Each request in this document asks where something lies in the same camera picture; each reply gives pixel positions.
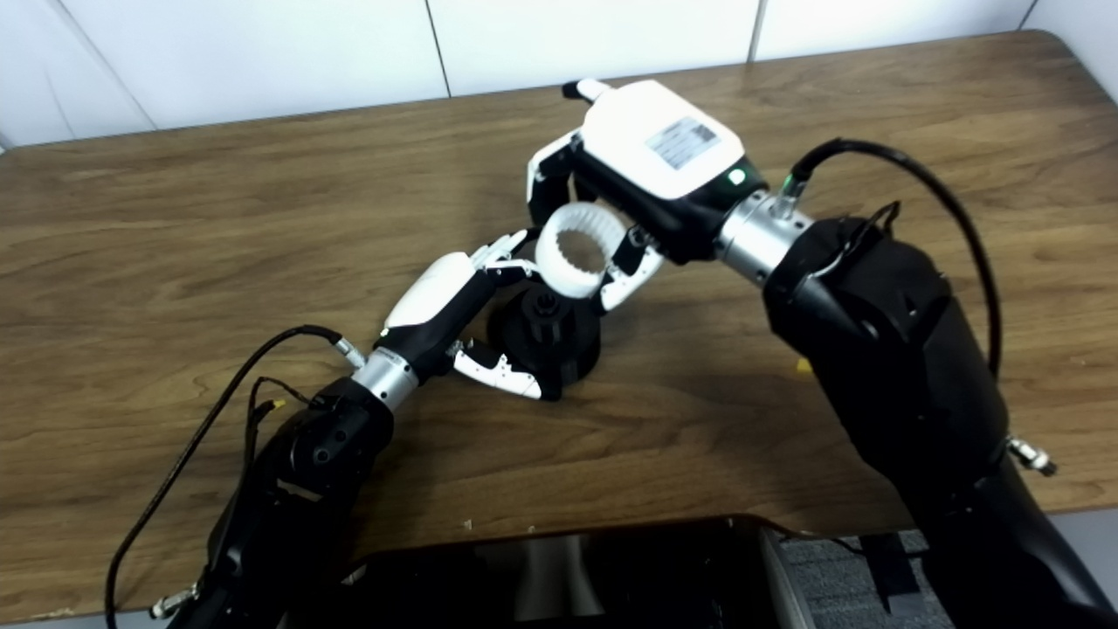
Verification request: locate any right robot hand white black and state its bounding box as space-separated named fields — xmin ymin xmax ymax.
xmin=526 ymin=78 xmax=769 ymax=314

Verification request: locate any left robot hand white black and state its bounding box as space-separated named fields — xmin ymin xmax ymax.
xmin=381 ymin=229 xmax=547 ymax=403

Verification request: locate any white ring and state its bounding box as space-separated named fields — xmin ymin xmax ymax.
xmin=534 ymin=202 xmax=628 ymax=300

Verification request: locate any round black part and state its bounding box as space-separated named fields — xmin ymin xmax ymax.
xmin=486 ymin=288 xmax=604 ymax=401

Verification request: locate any glossy black robot torso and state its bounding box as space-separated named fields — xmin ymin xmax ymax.
xmin=288 ymin=515 xmax=818 ymax=629

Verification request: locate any white side panel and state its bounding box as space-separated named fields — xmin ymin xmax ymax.
xmin=1044 ymin=509 xmax=1118 ymax=612

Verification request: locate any left thin black wire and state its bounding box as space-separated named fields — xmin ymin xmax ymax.
xmin=243 ymin=376 xmax=328 ymax=460

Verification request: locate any thin black wire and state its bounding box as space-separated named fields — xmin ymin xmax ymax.
xmin=243 ymin=376 xmax=328 ymax=460
xmin=808 ymin=201 xmax=902 ymax=280

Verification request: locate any right thin black wire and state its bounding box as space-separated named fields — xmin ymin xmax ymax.
xmin=808 ymin=201 xmax=902 ymax=280

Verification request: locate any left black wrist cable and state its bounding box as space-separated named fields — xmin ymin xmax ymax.
xmin=105 ymin=325 xmax=366 ymax=629

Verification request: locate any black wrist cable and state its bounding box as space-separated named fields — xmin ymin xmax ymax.
xmin=777 ymin=138 xmax=1058 ymax=477
xmin=105 ymin=325 xmax=366 ymax=629

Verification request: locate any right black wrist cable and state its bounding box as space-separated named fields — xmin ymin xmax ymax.
xmin=777 ymin=138 xmax=1058 ymax=477

